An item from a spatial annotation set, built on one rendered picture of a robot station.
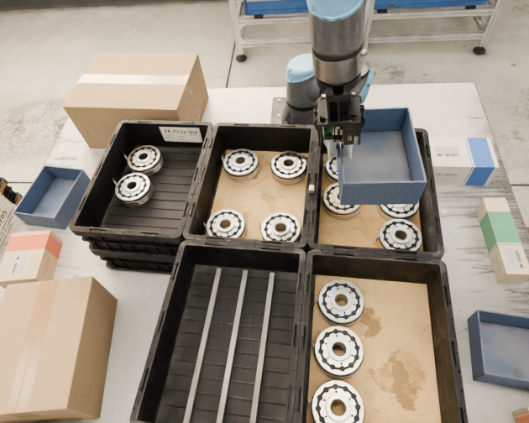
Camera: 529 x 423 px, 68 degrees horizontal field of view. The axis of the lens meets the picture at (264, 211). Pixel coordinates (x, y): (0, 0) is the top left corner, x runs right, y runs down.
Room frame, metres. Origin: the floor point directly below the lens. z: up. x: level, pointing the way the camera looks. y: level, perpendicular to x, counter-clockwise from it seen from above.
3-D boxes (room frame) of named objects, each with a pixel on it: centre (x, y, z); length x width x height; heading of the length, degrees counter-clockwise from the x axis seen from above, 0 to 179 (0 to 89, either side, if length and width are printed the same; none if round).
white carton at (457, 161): (0.75, -0.62, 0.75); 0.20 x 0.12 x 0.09; 78
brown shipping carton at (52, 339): (0.33, 0.57, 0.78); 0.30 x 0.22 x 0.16; 177
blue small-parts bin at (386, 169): (0.51, -0.24, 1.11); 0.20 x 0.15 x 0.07; 171
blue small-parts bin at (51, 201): (0.86, 0.68, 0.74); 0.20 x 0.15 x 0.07; 161
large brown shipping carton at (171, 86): (1.20, 0.38, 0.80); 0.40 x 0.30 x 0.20; 75
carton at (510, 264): (0.47, -0.64, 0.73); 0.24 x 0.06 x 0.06; 169
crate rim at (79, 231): (0.73, 0.30, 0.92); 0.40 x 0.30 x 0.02; 165
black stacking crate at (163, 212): (0.73, 0.30, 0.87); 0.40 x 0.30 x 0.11; 165
